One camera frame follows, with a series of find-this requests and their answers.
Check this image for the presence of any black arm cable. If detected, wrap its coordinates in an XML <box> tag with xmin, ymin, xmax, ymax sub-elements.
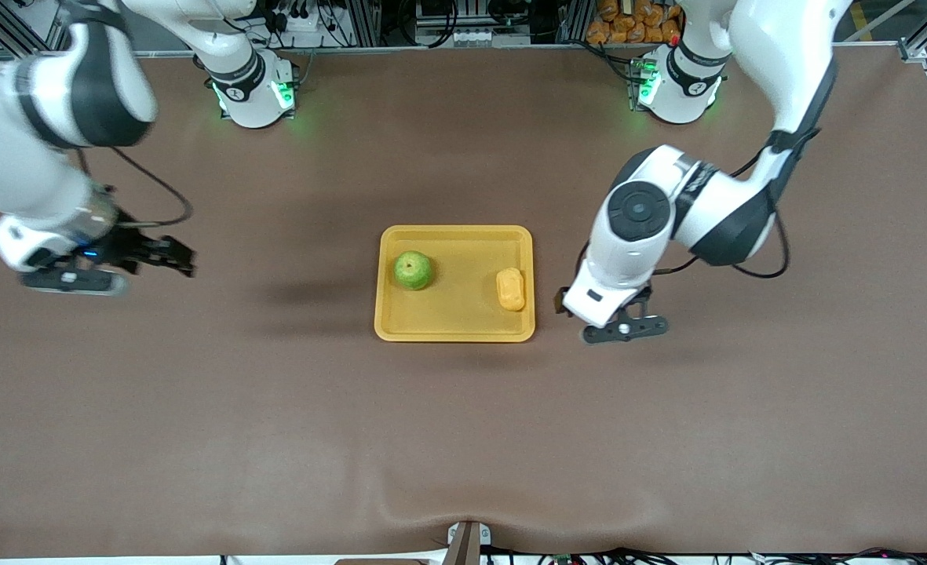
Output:
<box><xmin>651</xmin><ymin>129</ymin><xmax>791</xmax><ymax>280</ymax></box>
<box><xmin>78</xmin><ymin>145</ymin><xmax>195</xmax><ymax>230</ymax></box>

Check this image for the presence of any white power strip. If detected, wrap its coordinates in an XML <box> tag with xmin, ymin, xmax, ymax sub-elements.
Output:
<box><xmin>271</xmin><ymin>4</ymin><xmax>330</xmax><ymax>36</ymax></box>

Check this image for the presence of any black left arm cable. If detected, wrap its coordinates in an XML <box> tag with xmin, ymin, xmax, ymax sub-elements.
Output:
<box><xmin>651</xmin><ymin>129</ymin><xmax>791</xmax><ymax>280</ymax></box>

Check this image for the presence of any green apple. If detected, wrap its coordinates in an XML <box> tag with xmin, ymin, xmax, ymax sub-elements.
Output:
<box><xmin>394</xmin><ymin>250</ymin><xmax>434</xmax><ymax>291</ymax></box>

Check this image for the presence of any brown table cloth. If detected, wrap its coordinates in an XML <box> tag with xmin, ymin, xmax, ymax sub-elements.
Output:
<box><xmin>0</xmin><ymin>43</ymin><xmax>927</xmax><ymax>560</ymax></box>

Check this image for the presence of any bag of orange items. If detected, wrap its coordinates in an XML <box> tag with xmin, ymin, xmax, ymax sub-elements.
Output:
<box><xmin>586</xmin><ymin>0</ymin><xmax>684</xmax><ymax>45</ymax></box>

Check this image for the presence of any grey metal camera bracket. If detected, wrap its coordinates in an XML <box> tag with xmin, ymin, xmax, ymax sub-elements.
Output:
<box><xmin>446</xmin><ymin>520</ymin><xmax>492</xmax><ymax>565</ymax></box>

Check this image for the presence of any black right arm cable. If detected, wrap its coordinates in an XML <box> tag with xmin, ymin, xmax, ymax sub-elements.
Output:
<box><xmin>78</xmin><ymin>145</ymin><xmax>195</xmax><ymax>230</ymax></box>

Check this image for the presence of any yellow potato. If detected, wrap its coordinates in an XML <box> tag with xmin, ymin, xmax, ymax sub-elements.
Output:
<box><xmin>496</xmin><ymin>268</ymin><xmax>527</xmax><ymax>312</ymax></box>

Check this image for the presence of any aluminium frame rail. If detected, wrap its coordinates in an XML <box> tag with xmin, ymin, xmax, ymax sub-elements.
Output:
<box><xmin>35</xmin><ymin>41</ymin><xmax>903</xmax><ymax>60</ymax></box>

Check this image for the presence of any yellow plastic tray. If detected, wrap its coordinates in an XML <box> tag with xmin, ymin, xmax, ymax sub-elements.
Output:
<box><xmin>374</xmin><ymin>225</ymin><xmax>536</xmax><ymax>344</ymax></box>

